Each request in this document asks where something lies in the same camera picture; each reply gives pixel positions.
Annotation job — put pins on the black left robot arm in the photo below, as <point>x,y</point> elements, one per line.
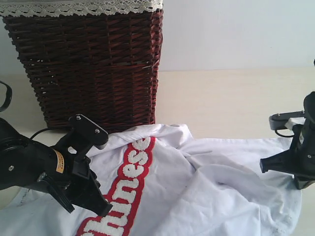
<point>19,158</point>

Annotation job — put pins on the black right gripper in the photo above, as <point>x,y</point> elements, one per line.
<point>302,154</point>

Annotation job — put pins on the white t-shirt with red lettering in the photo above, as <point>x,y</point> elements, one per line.
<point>163,182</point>

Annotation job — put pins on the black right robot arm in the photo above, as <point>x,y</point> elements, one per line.
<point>309,109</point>

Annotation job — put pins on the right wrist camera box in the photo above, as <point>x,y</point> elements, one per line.
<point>282,121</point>

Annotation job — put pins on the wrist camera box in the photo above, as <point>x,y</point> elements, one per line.
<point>282,121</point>
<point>84,135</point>

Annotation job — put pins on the white lace cloth trim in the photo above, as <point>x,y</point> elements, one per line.
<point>56,8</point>

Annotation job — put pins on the dark red wicker basket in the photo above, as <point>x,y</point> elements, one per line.
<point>102,66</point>

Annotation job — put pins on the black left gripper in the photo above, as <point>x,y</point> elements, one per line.
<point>71,182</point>

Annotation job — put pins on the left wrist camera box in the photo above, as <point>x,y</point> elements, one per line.
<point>84,135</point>

